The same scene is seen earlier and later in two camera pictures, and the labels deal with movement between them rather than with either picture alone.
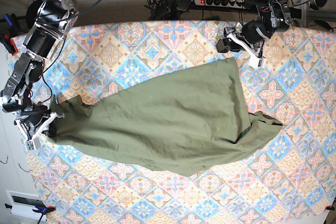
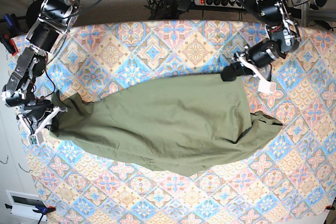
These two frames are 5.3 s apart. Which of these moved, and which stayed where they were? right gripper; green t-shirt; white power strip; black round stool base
Moved: right gripper
Stayed: green t-shirt; white power strip; black round stool base
